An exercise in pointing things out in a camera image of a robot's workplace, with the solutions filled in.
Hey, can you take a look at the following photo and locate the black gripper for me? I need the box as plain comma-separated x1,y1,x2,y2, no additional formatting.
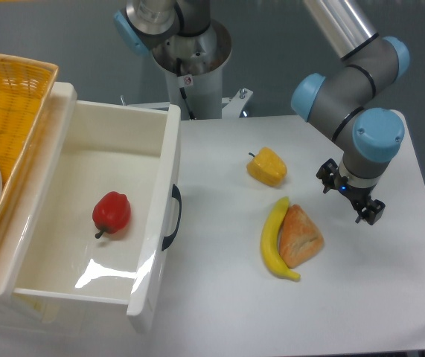
316,158,386,225

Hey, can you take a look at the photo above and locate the white top drawer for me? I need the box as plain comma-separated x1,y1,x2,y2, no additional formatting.
14,101,182,333

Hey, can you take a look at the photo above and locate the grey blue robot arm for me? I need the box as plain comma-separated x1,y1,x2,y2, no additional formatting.
113,1,409,224

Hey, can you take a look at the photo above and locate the white drawer cabinet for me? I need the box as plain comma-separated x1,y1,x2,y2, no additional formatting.
0,83,147,333

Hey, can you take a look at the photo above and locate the brown bread pastry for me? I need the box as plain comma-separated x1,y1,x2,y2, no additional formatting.
278,205,325,268

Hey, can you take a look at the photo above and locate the yellow bell pepper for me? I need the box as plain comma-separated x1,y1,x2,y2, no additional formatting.
246,147,287,187

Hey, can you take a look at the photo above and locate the yellow banana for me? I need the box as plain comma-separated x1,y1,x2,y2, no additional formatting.
260,196,301,282

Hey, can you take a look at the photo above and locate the red bell pepper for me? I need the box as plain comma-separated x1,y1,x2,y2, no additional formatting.
92,191,131,239

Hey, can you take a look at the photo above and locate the yellow woven basket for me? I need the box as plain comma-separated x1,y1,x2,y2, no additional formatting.
0,54,59,224

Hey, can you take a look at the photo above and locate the black top drawer handle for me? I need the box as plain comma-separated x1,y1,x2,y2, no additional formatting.
162,184,183,251

